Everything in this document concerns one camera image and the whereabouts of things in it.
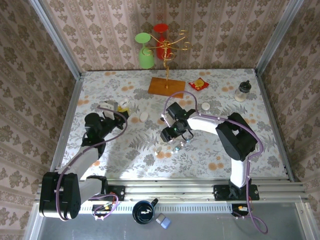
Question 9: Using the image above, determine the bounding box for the gold glass rack wooden base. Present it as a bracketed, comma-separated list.
[142, 29, 192, 98]

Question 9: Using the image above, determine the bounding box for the red snack packet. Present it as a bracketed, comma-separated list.
[187, 77, 210, 93]

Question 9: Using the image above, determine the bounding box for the floral tablecloth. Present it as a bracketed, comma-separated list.
[60, 68, 288, 180]

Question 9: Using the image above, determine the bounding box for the green wine glass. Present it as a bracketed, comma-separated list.
[134, 32, 155, 70]

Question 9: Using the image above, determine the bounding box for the glass jar with white grains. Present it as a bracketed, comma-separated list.
[234, 80, 251, 103]

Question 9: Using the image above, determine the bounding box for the red wine glass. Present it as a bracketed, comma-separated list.
[153, 23, 172, 60]

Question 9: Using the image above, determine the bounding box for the black mug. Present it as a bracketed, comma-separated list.
[131, 198, 160, 225]

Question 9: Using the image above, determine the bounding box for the small blue block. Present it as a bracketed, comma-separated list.
[160, 216, 172, 230]

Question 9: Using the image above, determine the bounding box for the grey metal shelf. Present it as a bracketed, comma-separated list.
[23, 201, 311, 240]

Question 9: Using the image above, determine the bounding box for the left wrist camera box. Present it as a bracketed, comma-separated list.
[101, 100, 120, 119]

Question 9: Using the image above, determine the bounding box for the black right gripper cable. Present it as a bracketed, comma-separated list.
[181, 130, 195, 142]

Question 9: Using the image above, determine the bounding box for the aluminium side rail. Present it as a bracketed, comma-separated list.
[254, 69, 296, 182]
[51, 71, 85, 173]

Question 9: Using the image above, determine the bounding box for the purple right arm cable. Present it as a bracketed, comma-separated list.
[161, 90, 270, 235]

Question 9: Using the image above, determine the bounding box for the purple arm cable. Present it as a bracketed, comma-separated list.
[56, 104, 129, 222]
[161, 90, 270, 235]

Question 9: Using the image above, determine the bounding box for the wide aluminium base rail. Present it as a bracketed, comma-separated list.
[34, 177, 312, 203]

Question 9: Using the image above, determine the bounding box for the black connector with wires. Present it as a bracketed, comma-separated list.
[231, 203, 253, 221]
[91, 194, 120, 222]

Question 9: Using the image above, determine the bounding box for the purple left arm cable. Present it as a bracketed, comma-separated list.
[56, 104, 129, 222]

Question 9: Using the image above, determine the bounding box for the white slotted cable duct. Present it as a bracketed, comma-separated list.
[78, 202, 235, 215]

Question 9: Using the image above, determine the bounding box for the aluminium frame post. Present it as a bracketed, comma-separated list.
[28, 0, 83, 80]
[254, 0, 305, 76]

